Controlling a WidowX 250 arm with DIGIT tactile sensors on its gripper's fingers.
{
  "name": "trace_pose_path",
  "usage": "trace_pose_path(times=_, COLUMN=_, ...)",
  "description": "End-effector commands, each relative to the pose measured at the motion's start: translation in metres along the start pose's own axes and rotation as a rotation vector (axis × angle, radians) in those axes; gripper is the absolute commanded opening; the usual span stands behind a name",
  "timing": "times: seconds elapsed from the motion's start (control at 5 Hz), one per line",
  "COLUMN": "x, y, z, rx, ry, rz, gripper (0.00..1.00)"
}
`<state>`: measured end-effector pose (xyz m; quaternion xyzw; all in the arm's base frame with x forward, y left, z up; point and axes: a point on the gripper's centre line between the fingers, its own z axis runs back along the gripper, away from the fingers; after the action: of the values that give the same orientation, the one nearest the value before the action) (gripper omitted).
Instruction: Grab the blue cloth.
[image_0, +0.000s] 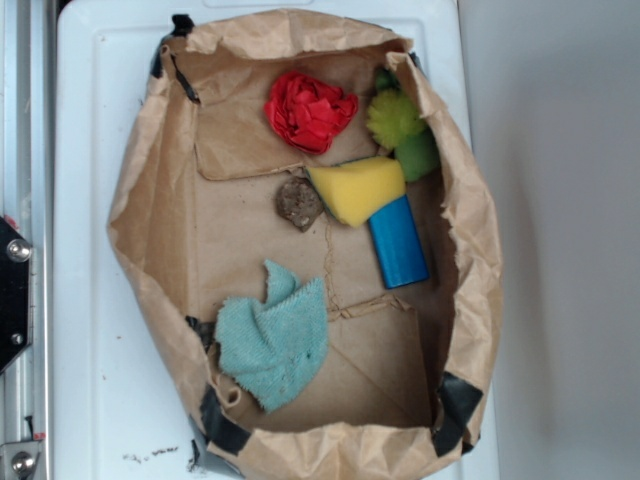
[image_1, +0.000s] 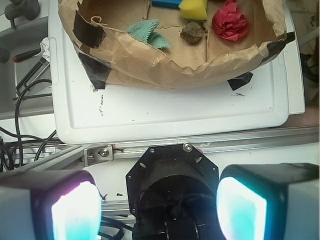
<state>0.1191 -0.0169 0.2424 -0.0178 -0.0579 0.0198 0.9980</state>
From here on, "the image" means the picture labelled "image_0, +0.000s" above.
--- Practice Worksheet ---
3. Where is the light blue terry cloth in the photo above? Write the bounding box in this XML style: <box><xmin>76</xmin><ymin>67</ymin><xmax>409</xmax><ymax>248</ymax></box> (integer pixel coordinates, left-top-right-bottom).
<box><xmin>215</xmin><ymin>260</ymin><xmax>329</xmax><ymax>413</ymax></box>

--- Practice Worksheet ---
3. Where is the brown paper bag tray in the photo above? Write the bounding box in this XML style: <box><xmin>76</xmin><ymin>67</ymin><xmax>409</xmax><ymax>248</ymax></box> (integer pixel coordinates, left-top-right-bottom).
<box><xmin>109</xmin><ymin>9</ymin><xmax>503</xmax><ymax>479</ymax></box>

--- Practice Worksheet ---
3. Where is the brown rock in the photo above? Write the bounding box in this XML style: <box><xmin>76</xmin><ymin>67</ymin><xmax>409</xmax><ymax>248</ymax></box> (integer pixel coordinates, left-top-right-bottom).
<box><xmin>276</xmin><ymin>177</ymin><xmax>324</xmax><ymax>232</ymax></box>

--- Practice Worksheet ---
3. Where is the yellow sponge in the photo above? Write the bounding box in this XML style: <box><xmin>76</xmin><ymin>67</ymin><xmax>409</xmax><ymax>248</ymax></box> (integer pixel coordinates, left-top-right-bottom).
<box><xmin>306</xmin><ymin>156</ymin><xmax>406</xmax><ymax>227</ymax></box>

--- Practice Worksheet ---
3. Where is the blue cylinder block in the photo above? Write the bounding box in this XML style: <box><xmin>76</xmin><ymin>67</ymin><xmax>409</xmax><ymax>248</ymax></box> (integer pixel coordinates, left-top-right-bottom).
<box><xmin>368</xmin><ymin>195</ymin><xmax>430</xmax><ymax>289</ymax></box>

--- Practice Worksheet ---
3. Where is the red crumpled paper ball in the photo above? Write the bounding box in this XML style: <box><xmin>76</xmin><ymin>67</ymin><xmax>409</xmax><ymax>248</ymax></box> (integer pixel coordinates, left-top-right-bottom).
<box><xmin>263</xmin><ymin>71</ymin><xmax>359</xmax><ymax>155</ymax></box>

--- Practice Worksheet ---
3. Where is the green soft ball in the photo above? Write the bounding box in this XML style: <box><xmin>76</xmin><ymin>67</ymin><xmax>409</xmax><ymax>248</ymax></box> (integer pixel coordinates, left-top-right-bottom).
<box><xmin>394</xmin><ymin>129</ymin><xmax>440</xmax><ymax>182</ymax></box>

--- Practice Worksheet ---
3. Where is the yellow-green fuzzy pom-pom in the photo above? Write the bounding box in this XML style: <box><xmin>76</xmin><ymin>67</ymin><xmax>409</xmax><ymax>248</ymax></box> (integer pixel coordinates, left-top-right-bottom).
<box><xmin>366</xmin><ymin>89</ymin><xmax>426</xmax><ymax>150</ymax></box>

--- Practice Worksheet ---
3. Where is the small dark green ball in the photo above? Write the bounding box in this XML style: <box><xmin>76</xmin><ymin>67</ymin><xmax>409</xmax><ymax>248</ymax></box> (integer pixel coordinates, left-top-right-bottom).
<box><xmin>374</xmin><ymin>68</ymin><xmax>401</xmax><ymax>93</ymax></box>

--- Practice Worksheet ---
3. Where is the black metal bracket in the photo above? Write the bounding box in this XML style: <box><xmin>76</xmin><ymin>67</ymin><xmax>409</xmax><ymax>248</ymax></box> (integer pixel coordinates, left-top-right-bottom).
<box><xmin>0</xmin><ymin>216</ymin><xmax>33</xmax><ymax>374</ymax></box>

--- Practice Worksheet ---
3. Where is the aluminium frame rail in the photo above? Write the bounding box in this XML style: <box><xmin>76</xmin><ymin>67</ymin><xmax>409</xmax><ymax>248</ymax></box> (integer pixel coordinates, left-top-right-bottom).
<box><xmin>1</xmin><ymin>1</ymin><xmax>59</xmax><ymax>479</ymax></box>

